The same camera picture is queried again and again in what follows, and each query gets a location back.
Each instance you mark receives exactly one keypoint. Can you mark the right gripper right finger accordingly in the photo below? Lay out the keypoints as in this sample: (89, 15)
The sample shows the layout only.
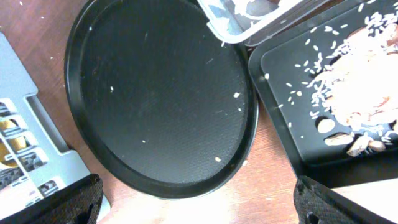
(315, 203)

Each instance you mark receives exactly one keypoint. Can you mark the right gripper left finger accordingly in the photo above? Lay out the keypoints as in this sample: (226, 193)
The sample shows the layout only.
(79, 203)

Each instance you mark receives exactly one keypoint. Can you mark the food scraps pile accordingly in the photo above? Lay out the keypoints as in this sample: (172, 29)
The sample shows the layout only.
(353, 98)

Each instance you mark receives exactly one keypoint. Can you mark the yellow bowl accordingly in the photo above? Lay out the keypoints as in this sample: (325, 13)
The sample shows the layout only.
(17, 143)

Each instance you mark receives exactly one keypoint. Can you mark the grey plastic dishwasher rack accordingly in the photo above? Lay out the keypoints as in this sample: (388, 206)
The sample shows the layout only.
(46, 165)

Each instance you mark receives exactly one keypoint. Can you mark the clear plastic waste bin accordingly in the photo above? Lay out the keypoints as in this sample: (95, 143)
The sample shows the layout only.
(254, 21)

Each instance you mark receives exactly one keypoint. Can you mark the round black serving tray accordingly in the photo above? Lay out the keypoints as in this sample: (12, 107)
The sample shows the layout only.
(160, 102)

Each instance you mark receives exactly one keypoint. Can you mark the black rectangular tray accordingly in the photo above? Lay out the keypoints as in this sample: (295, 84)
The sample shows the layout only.
(282, 69)

